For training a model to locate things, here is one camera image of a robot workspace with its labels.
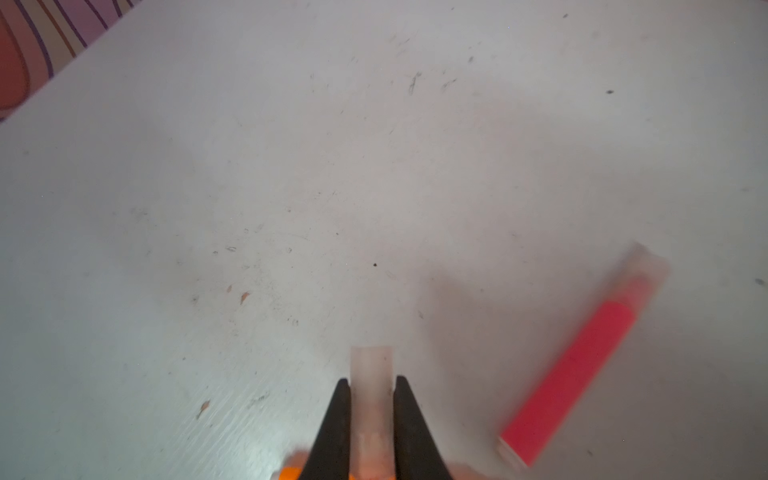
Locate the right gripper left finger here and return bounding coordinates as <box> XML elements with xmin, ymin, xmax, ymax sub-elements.
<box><xmin>298</xmin><ymin>378</ymin><xmax>352</xmax><ymax>480</ymax></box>

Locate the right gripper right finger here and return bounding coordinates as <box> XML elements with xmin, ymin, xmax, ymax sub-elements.
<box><xmin>393</xmin><ymin>375</ymin><xmax>453</xmax><ymax>480</ymax></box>

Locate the pink highlighter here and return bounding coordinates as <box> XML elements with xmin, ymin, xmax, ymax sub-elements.
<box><xmin>498</xmin><ymin>274</ymin><xmax>658</xmax><ymax>468</ymax></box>

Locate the orange highlighter top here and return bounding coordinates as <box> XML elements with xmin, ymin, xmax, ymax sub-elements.
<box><xmin>272</xmin><ymin>466</ymin><xmax>302</xmax><ymax>480</ymax></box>

